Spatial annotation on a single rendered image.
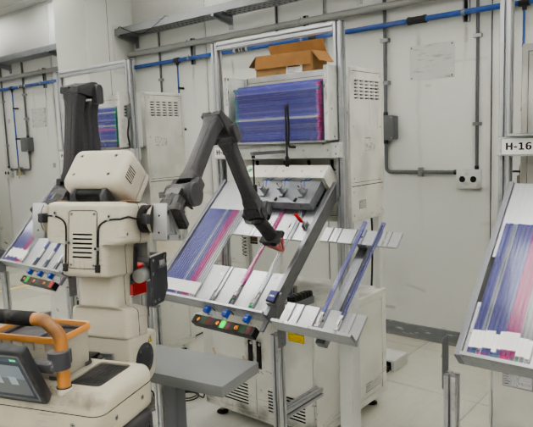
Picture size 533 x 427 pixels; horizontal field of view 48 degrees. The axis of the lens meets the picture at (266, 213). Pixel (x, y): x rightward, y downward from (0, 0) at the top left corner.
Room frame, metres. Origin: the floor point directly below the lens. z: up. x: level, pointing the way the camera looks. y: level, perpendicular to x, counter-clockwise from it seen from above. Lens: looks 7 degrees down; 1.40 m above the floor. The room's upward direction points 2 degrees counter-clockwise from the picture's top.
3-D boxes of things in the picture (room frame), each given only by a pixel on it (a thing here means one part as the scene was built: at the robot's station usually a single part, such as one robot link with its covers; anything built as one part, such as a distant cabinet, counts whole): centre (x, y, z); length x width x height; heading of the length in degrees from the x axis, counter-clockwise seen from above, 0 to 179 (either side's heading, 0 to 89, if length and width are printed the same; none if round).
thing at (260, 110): (2.83, -0.10, 1.52); 0.51 x 0.13 x 0.27; 50
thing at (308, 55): (3.13, -0.20, 1.82); 0.68 x 0.30 x 0.20; 50
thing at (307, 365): (2.96, -0.13, 0.31); 0.70 x 0.65 x 0.62; 50
